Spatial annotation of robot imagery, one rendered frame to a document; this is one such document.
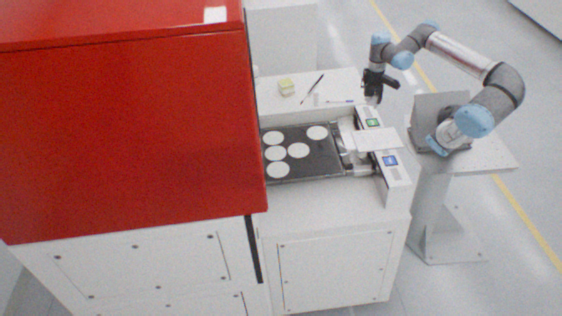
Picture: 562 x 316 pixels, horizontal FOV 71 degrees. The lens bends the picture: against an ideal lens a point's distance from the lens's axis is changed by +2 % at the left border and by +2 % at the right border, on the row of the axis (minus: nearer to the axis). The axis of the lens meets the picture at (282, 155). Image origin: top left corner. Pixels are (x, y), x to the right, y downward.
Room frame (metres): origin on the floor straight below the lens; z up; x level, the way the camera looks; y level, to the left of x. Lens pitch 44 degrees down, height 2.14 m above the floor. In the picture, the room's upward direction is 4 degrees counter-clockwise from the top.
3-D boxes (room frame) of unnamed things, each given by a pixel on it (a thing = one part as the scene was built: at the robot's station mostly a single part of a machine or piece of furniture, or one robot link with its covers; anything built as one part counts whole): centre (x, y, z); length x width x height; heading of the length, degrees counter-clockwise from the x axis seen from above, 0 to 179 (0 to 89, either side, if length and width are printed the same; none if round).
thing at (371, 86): (1.40, -0.41, 1.20); 0.09 x 0.08 x 0.12; 92
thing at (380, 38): (1.40, -0.42, 1.35); 0.09 x 0.08 x 0.11; 28
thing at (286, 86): (1.70, -0.05, 1.00); 0.07 x 0.07 x 0.07; 18
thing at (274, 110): (1.71, -0.15, 0.89); 0.62 x 0.35 x 0.14; 94
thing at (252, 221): (1.11, 0.14, 1.02); 0.82 x 0.03 x 0.40; 4
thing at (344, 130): (1.35, -0.34, 0.87); 0.36 x 0.08 x 0.03; 4
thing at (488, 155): (1.40, -0.84, 0.75); 0.45 x 0.44 x 0.13; 90
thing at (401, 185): (1.27, -0.44, 0.89); 0.55 x 0.09 x 0.14; 4
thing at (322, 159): (1.32, -0.08, 0.90); 0.34 x 0.34 x 0.01; 4
